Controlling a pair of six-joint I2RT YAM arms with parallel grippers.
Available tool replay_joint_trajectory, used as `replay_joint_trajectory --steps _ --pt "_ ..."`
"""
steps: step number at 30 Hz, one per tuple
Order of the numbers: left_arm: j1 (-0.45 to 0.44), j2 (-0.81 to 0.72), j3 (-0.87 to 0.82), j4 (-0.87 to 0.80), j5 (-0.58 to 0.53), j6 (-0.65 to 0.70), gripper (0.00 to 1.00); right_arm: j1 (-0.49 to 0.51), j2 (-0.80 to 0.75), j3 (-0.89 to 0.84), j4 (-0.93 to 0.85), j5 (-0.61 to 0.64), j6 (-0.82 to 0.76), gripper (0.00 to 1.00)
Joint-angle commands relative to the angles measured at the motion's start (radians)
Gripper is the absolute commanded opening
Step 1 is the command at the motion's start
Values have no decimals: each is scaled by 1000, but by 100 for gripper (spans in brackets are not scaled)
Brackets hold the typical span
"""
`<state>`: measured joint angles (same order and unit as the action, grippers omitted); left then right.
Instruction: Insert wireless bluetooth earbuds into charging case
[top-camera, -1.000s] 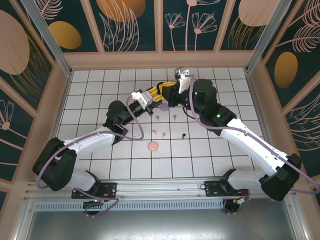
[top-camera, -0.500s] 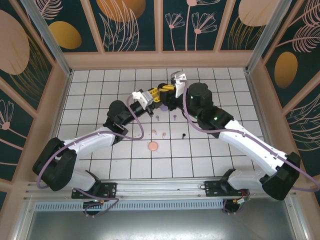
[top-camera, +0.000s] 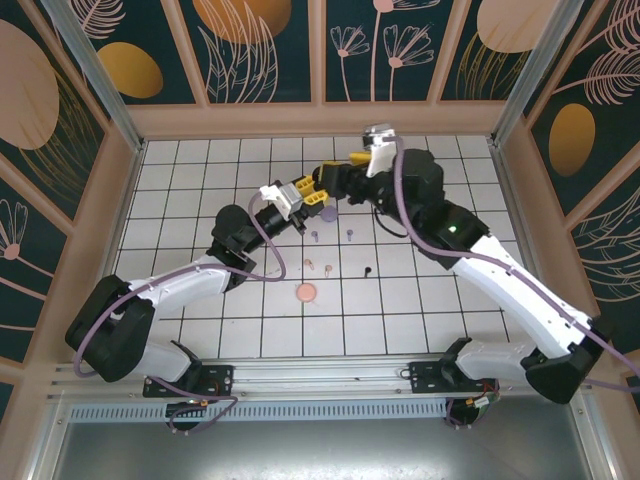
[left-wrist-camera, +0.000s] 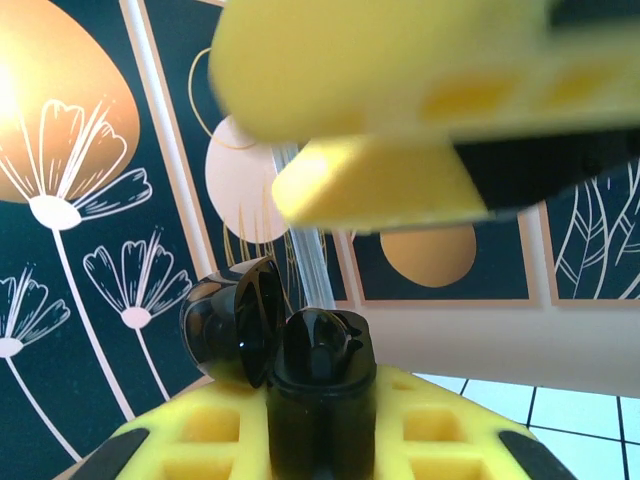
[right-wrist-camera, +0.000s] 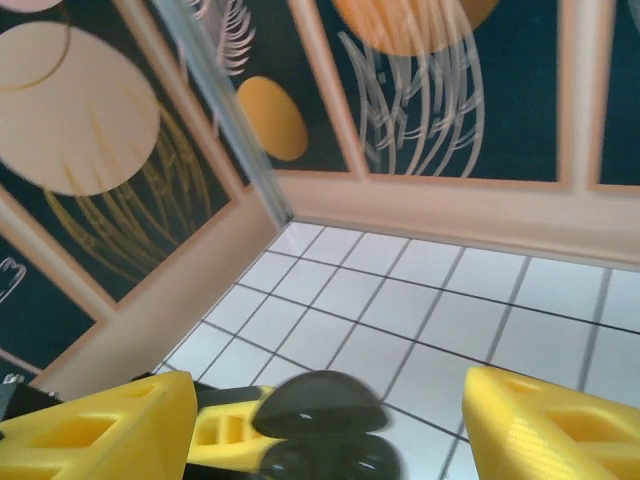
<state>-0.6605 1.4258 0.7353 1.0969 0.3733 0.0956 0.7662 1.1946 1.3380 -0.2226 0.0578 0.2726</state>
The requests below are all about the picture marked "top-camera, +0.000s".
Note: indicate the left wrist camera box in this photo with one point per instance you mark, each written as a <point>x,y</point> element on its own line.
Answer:
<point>285,197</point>

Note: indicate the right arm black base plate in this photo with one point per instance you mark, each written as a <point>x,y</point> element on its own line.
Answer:
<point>425,377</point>

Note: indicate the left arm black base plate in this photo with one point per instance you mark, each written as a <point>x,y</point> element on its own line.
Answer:
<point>215,377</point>

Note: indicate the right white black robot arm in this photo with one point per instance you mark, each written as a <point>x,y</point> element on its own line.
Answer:
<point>500,272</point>

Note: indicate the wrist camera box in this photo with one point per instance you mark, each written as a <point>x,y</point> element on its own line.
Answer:
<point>380,155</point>
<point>285,197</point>

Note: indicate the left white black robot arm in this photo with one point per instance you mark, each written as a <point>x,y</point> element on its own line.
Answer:
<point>180,285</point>

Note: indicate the purple earbud charging case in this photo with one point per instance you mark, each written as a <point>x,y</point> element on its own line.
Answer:
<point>330,216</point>

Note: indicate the black earbud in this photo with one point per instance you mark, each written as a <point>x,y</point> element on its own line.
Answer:
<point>367,271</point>

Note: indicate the pink earbud charging case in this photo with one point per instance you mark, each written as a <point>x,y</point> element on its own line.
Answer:
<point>305,292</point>

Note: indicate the aluminium mounting rail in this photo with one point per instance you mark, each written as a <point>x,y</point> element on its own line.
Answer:
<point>320,372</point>

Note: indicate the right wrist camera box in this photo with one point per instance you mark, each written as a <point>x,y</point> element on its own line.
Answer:
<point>380,155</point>

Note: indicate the grey metal sheet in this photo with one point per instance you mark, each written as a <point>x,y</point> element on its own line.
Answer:
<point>320,450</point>

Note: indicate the aluminium frame post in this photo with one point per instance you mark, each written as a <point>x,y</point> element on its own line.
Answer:
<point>530,75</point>
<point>100,80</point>

